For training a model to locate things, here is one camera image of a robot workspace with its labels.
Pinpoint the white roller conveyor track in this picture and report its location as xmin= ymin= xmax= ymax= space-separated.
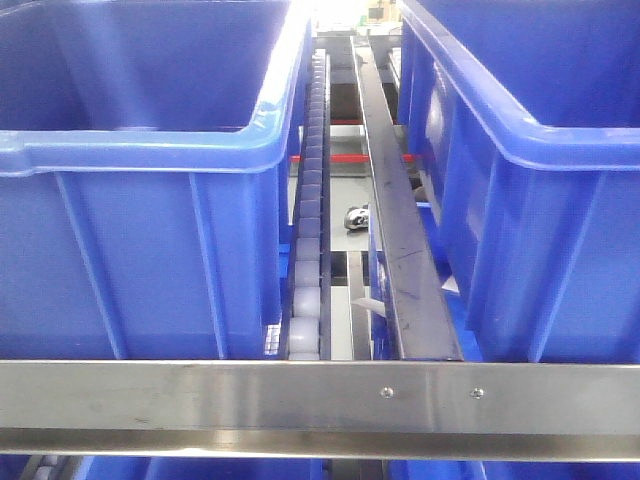
xmin=278 ymin=49 xmax=331 ymax=360

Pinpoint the large blue tote left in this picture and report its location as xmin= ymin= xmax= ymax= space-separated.
xmin=1 ymin=1 xmax=311 ymax=359

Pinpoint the large blue tote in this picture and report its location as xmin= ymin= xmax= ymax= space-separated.
xmin=1 ymin=1 xmax=311 ymax=359
xmin=401 ymin=1 xmax=639 ymax=363

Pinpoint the large blue tote right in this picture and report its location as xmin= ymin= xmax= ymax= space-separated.
xmin=401 ymin=1 xmax=639 ymax=363

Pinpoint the dark steel divider rail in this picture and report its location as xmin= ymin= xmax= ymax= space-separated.
xmin=351 ymin=37 xmax=464 ymax=361

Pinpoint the steel front shelf rail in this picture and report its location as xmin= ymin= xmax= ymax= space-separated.
xmin=1 ymin=360 xmax=639 ymax=462

